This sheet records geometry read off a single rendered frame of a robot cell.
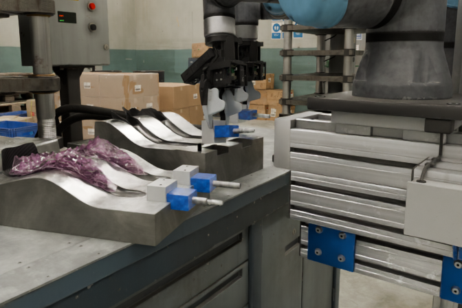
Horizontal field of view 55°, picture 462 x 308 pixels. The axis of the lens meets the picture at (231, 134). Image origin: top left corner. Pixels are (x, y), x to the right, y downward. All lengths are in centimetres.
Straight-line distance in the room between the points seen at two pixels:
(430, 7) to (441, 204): 29
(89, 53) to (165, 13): 803
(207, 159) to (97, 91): 431
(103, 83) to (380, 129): 461
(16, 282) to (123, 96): 439
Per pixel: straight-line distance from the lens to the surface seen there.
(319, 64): 626
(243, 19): 130
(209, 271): 107
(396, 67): 70
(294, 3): 65
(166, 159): 106
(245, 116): 131
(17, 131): 480
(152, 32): 1008
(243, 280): 122
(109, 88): 513
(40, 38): 159
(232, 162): 108
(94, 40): 187
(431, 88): 70
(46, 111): 159
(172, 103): 576
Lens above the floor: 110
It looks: 10 degrees down
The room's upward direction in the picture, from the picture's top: straight up
